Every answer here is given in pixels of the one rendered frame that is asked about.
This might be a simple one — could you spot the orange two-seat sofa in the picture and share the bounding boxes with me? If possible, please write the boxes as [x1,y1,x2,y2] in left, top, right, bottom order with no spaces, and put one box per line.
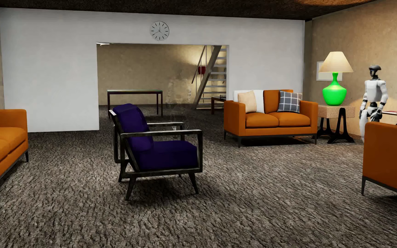
[223,90,319,148]

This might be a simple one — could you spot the cork-top side table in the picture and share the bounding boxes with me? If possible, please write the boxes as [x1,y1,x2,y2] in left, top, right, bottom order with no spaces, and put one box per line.
[314,105,356,144]

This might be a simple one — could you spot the white robot legs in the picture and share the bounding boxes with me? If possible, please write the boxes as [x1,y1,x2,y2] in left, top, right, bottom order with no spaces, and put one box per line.
[359,106,379,143]

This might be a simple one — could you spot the white framed wall picture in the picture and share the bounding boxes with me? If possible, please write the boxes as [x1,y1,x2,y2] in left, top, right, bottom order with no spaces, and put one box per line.
[316,61,333,81]

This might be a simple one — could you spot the green lamp, cream shade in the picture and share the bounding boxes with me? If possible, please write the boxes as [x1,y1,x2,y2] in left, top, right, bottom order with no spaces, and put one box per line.
[318,51,354,106]

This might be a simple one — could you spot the open wooden staircase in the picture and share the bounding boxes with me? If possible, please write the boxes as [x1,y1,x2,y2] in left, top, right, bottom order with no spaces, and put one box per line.
[191,45,227,110]

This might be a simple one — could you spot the round white wall clock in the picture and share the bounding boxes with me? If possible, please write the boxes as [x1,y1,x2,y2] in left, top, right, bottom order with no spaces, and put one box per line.
[150,21,170,41]

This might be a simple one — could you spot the small dark bench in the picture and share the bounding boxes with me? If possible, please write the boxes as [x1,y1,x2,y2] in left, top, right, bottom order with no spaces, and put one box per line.
[210,96,227,115]

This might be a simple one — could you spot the beige square cushion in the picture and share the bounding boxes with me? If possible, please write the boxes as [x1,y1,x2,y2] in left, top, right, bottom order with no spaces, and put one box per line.
[237,90,258,114]

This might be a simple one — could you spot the dark long-legged table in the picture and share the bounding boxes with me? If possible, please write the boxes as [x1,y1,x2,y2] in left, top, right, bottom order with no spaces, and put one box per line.
[107,89,163,118]

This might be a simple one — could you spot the grey plaid cushion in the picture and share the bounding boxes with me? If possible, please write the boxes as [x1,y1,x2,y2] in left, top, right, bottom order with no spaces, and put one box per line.
[277,90,303,113]

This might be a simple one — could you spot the navy armchair, dark wood frame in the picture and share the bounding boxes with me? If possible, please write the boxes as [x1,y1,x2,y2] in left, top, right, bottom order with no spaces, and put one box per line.
[108,103,204,201]

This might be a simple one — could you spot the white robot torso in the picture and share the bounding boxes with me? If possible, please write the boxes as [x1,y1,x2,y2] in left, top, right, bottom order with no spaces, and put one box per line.
[365,78,384,108]

